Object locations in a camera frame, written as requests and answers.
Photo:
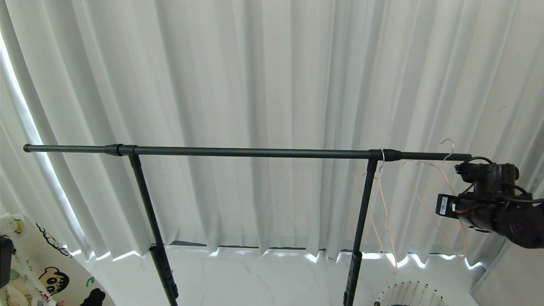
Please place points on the black clothes rack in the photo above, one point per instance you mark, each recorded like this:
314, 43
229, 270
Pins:
255, 151

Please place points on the white laundry basket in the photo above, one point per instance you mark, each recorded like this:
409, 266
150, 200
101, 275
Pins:
408, 295

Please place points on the pink clothes hanger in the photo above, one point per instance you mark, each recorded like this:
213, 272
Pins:
386, 216
453, 147

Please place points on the cream printed garment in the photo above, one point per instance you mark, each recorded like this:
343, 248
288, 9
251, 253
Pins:
42, 255

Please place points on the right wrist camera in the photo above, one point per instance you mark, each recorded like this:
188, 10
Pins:
467, 172

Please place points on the white curtain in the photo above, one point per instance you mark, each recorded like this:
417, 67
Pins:
255, 85

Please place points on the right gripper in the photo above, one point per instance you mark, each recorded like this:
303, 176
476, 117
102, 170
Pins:
476, 212

